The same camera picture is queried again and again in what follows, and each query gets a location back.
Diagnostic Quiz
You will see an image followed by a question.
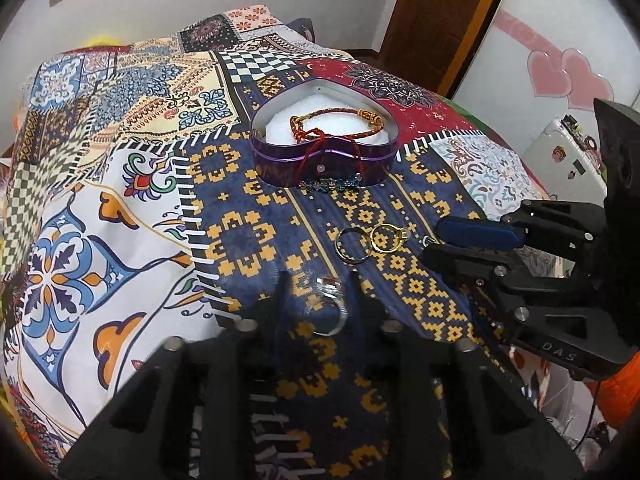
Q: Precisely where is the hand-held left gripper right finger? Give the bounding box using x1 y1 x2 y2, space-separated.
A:
344 271 585 480

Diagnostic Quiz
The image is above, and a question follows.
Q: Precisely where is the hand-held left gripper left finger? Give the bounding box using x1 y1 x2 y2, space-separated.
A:
60 271 302 480

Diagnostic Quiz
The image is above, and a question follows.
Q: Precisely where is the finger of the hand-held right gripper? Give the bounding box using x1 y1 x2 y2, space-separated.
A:
435 200 608 277
420 242 627 380

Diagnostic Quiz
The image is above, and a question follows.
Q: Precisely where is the silver ring with stone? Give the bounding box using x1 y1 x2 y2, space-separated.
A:
299 276 352 337

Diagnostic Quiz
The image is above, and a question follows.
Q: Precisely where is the dark metal ring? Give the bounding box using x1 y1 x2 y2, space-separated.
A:
333 227 374 264

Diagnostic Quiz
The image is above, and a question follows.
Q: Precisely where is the gold ring with stone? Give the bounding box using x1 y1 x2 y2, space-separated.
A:
370 223 416 254

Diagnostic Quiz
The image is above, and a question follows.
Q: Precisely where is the purple heart-shaped tin box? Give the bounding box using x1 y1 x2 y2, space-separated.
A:
250 78 400 189

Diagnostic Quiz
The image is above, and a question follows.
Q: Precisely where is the white suitcase with stickers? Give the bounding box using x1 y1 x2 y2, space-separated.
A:
520 115 609 197

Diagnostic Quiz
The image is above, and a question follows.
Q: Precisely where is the orange cloth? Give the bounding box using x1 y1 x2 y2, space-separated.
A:
597 360 640 427

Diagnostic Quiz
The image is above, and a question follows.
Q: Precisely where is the white foam insert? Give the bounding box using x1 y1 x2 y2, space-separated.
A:
263 91 393 145

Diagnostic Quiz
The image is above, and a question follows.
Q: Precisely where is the white cabinet with pink hearts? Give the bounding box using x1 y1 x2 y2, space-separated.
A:
450 0 640 128

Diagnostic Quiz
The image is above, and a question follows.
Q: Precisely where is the patterned patchwork blanket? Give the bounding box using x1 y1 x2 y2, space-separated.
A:
0 5 553 480

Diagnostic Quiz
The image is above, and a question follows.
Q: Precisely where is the brown wooden door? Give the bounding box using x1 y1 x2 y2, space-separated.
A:
379 0 517 97

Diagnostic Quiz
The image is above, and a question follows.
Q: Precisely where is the dark bag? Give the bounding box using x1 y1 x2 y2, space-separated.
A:
287 17 321 44

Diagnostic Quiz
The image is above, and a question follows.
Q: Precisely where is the thin black cable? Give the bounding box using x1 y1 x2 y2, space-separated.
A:
570 377 601 448

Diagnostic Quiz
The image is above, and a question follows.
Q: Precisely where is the blue-green beaded bracelet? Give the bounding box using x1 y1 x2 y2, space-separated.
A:
298 175 364 194

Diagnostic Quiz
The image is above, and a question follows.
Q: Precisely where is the red braided cord bracelet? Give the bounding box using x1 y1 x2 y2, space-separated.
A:
289 105 387 186

